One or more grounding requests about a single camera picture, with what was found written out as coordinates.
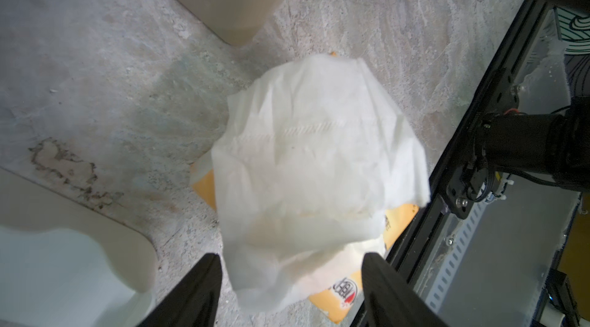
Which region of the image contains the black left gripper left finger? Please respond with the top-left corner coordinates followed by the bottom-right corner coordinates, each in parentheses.
top-left (138, 253), bottom-right (223, 327)

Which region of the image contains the white tissue box lid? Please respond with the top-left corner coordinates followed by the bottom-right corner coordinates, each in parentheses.
top-left (1, 171), bottom-right (158, 326)

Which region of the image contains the orange tissue paper pack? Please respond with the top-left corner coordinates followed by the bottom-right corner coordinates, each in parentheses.
top-left (190, 54), bottom-right (431, 323)

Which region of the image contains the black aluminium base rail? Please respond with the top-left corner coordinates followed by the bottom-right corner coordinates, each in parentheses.
top-left (386, 0), bottom-right (552, 286)

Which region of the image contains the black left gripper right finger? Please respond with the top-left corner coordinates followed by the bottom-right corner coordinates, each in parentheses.
top-left (361, 253), bottom-right (446, 327)

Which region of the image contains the white slotted cable duct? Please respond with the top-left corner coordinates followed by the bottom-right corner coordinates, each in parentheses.
top-left (416, 174), bottom-right (513, 313)

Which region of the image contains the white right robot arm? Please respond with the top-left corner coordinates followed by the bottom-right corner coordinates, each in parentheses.
top-left (476, 0), bottom-right (589, 192)

